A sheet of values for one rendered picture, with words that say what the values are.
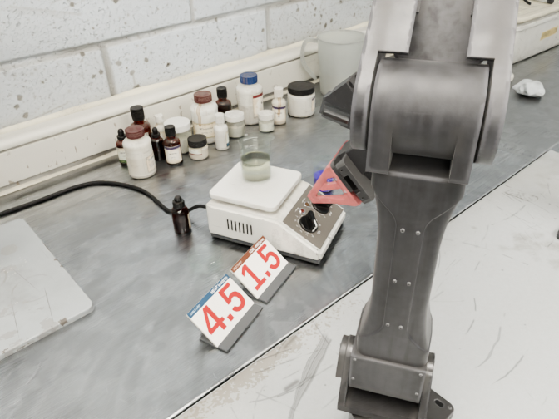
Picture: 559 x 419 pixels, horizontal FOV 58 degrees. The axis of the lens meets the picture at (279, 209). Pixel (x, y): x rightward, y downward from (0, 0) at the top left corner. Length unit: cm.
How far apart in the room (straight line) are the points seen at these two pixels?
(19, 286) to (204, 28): 72
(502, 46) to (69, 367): 60
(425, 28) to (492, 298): 49
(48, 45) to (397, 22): 84
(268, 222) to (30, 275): 37
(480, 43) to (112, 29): 90
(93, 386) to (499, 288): 57
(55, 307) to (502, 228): 72
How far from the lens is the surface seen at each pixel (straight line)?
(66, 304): 79
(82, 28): 112
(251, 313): 72
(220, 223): 83
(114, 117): 114
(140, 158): 103
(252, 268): 75
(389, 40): 35
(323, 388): 64
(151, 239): 88
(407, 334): 45
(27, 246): 93
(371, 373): 49
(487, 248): 88
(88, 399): 68
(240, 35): 133
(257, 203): 78
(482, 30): 35
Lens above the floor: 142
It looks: 34 degrees down
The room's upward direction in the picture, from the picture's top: 2 degrees counter-clockwise
